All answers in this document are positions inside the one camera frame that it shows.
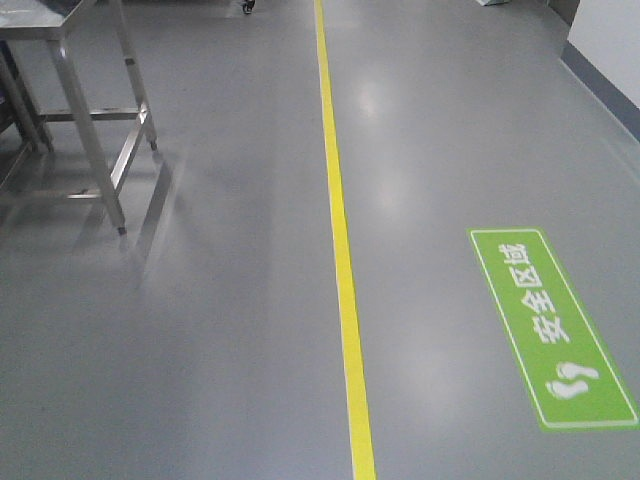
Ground green floor safety sign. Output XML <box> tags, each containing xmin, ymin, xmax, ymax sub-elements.
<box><xmin>468</xmin><ymin>227</ymin><xmax>639</xmax><ymax>431</ymax></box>

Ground stainless steel table frame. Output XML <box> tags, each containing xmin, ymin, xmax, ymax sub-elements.
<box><xmin>1</xmin><ymin>1</ymin><xmax>157</xmax><ymax>235</ymax></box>

